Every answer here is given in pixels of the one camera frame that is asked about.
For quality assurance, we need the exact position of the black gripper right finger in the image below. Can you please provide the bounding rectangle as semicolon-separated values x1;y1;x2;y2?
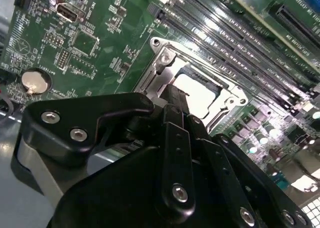
175;86;313;228

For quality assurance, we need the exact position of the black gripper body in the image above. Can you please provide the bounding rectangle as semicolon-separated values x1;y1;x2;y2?
49;145;241;228

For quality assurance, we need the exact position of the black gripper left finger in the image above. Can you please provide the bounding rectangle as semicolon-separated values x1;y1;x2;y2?
21;83;197;221

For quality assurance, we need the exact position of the silver CPU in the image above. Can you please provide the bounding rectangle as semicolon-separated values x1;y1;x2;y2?
174;74;222;119

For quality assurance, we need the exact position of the metal socket cover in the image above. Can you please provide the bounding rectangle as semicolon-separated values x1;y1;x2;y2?
156;46;250;124

